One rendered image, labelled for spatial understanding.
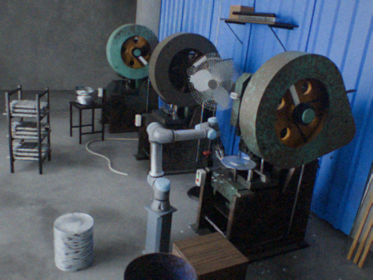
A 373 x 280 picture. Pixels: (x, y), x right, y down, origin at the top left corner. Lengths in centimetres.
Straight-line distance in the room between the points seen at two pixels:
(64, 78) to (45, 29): 118
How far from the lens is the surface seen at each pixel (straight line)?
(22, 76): 892
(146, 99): 599
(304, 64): 245
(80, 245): 278
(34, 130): 435
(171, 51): 386
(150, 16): 764
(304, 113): 248
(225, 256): 256
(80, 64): 901
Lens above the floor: 184
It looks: 19 degrees down
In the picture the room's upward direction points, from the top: 6 degrees clockwise
